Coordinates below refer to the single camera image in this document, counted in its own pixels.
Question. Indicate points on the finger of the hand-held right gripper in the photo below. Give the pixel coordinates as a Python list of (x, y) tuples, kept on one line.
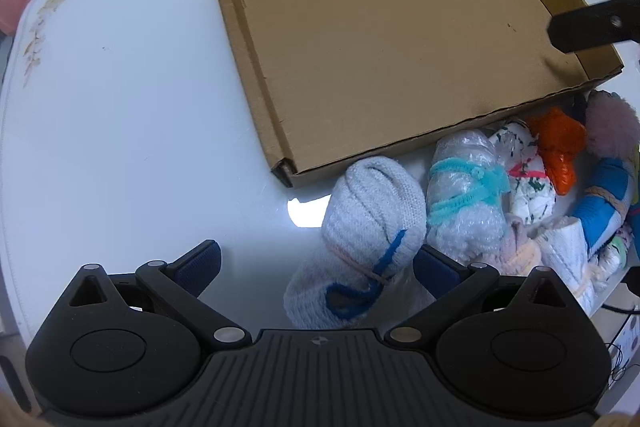
[(595, 27)]

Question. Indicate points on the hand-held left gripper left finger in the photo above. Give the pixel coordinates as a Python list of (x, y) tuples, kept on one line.
[(200, 264)]

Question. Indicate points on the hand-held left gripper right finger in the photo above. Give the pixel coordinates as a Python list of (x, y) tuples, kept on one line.
[(435, 269)]

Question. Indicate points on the small dark blue bundle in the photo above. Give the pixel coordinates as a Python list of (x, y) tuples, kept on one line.
[(580, 107)]

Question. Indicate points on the lilac cloth bundle peach scrunchie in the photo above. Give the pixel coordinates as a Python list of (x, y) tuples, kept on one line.
[(515, 247)]

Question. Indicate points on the white knit sock blue yarn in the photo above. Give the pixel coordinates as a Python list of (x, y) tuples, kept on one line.
[(365, 207)]

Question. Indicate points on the pink fluffy pom-pom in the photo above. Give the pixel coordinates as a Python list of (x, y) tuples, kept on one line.
[(612, 129)]

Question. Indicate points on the white patterned cloth bundle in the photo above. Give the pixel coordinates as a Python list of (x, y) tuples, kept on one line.
[(530, 197)]

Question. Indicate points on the bubble wrap bundle teal tie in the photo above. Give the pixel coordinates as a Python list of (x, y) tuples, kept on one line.
[(460, 152)]

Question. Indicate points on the small orange plastic bag bundle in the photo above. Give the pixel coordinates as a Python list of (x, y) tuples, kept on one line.
[(557, 142)]

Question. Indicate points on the white grey sock bundle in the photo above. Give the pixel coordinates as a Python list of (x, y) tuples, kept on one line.
[(565, 252)]

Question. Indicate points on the light blue sock beige band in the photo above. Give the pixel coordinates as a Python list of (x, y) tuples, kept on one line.
[(600, 207)]

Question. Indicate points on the white bag bundle green scrunchie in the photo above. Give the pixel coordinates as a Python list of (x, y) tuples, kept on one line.
[(612, 257)]

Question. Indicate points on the shallow cardboard box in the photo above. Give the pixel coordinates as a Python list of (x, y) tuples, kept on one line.
[(375, 32)]

